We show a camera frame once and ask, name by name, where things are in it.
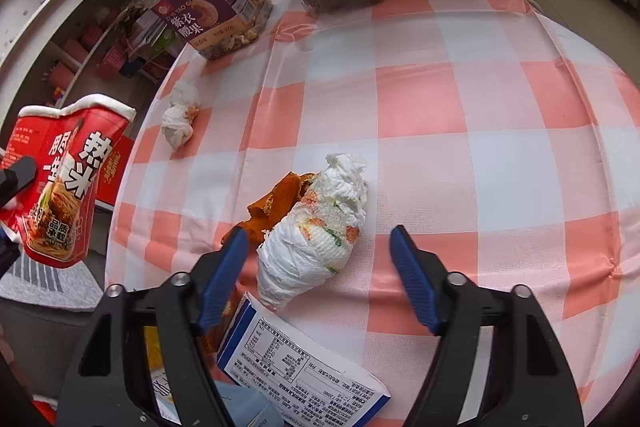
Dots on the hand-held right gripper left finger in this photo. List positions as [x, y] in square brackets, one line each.
[220, 279]

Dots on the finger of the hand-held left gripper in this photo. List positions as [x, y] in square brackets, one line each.
[17, 179]
[7, 259]

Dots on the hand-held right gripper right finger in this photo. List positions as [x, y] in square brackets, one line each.
[411, 269]

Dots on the red noodle snack bag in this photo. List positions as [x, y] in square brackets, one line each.
[75, 187]

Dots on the large white tissue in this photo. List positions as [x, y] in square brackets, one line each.
[310, 232]

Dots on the blue carton box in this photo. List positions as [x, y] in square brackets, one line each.
[300, 357]

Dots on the grey striped floor mat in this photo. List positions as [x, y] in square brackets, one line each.
[55, 287]

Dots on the orange peel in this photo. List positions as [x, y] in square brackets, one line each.
[280, 202]

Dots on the red gift box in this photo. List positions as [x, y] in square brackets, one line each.
[117, 172]

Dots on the pink checkered tablecloth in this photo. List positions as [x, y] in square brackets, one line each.
[450, 132]

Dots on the large pink basket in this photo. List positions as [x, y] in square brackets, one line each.
[111, 63]

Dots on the small pink basket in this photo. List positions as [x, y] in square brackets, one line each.
[91, 37]

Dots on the small crumpled white tissue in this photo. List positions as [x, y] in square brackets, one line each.
[180, 117]

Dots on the white bookshelf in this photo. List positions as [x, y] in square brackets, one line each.
[65, 7]

